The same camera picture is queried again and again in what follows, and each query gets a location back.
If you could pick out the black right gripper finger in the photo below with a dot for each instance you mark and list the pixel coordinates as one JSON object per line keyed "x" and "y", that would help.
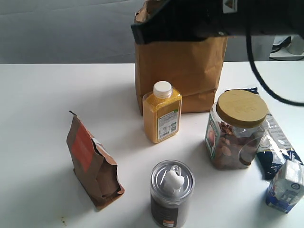
{"x": 174, "y": 21}

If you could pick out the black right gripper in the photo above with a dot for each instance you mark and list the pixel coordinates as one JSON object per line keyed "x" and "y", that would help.
{"x": 260, "y": 17}

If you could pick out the brown paper grocery bag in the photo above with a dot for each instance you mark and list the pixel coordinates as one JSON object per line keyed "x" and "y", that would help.
{"x": 193, "y": 68}

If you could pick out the dark blue snack packet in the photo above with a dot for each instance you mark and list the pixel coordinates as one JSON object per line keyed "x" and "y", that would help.
{"x": 275, "y": 149}

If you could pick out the white background equipment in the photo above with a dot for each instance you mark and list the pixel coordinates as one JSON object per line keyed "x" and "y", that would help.
{"x": 287, "y": 48}

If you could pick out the yellow grain plastic bottle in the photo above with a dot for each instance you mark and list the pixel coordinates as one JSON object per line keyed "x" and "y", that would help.
{"x": 161, "y": 111}

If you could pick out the almond jar with wooden lid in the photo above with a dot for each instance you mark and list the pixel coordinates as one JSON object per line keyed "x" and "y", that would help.
{"x": 235, "y": 129}

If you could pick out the brown orange coffee pouch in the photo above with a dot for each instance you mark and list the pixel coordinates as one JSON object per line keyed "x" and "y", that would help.
{"x": 93, "y": 166}

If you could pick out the small blue white carton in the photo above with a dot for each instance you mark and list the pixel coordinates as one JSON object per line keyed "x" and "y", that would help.
{"x": 287, "y": 187}

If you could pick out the clear can with metal lid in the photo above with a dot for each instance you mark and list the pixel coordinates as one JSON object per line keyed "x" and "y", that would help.
{"x": 170, "y": 211}

